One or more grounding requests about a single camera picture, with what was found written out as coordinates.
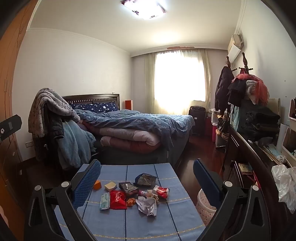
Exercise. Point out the white air conditioner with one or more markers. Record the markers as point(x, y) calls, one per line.
point(234, 49)

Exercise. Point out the red and white wrapper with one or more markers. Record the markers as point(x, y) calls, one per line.
point(162, 191)

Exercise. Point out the white plastic container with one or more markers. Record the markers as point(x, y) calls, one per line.
point(215, 115)

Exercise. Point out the black suitcase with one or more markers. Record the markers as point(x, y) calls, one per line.
point(196, 120)

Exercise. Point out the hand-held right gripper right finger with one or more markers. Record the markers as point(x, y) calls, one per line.
point(207, 182)

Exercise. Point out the blue star print pillow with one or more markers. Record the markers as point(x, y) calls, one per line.
point(97, 107)

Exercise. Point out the blue striped tablecloth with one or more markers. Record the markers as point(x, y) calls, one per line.
point(138, 223)

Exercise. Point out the cream paper box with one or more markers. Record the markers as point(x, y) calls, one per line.
point(110, 186)

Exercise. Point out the small orange wrapper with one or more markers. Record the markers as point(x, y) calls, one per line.
point(130, 202)

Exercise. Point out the large dark foil wrapper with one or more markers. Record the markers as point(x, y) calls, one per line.
point(145, 179)

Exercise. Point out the wooden coat rack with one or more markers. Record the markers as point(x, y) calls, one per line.
point(228, 61)
point(244, 61)

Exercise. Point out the teal tissue packet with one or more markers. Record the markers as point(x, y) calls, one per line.
point(104, 201)

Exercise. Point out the dark wooden headboard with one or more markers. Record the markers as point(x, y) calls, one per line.
point(92, 97)

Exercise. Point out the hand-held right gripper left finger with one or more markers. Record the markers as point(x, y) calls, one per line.
point(85, 185)

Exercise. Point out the dark hanging coat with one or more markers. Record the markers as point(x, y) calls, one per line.
point(223, 88)

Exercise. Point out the red garment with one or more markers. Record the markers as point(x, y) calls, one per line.
point(262, 91)

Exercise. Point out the dark wooden dresser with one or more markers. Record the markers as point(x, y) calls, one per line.
point(249, 150)

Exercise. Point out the dark puffer jacket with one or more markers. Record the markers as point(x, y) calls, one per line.
point(55, 129)

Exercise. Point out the folded red and pink quilt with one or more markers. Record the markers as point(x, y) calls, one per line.
point(148, 120)

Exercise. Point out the red snack packet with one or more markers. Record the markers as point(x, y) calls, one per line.
point(118, 199)

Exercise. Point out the pink storage bin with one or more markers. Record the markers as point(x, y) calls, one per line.
point(209, 129)

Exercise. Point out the white garment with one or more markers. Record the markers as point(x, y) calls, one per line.
point(252, 89)

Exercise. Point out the black garment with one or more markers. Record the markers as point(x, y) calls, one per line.
point(235, 91)

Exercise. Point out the small dark snack wrapper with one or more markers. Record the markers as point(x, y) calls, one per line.
point(128, 188)

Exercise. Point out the crumpled white paper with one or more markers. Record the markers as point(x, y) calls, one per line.
point(146, 205)

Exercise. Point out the stack of folded dark clothes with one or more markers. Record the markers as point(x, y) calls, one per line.
point(261, 125)

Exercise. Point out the white floral bowl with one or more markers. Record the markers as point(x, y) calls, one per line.
point(204, 208)

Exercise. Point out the red bedside box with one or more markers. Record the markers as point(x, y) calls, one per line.
point(128, 105)

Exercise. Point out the crumpled beige wrapper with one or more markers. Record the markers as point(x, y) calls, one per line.
point(153, 197)

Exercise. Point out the small pink wrapper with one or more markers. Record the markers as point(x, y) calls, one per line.
point(143, 193)

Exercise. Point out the dark wooden bed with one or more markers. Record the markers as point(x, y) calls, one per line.
point(138, 153)

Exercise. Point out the white shelf unit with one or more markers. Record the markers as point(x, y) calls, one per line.
point(289, 139)

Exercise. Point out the striped dark handbag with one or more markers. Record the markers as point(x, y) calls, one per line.
point(222, 132)

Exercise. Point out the orange block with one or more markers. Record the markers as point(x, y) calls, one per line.
point(97, 185)

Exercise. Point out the white plastic bag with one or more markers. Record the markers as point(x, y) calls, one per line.
point(284, 183)

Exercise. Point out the light blue fleece robe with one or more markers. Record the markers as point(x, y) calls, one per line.
point(74, 143)

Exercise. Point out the sheer white curtain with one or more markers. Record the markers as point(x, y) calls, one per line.
point(178, 81)

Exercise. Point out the square ceiling lamp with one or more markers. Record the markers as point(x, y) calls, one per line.
point(143, 8)

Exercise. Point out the brown wooden wardrobe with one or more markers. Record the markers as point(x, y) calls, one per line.
point(9, 69)

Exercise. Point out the wall socket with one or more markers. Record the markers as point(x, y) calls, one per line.
point(29, 144)

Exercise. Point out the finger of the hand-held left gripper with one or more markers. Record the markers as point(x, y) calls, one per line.
point(10, 127)

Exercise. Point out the teal printed bag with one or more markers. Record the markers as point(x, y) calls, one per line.
point(235, 115)

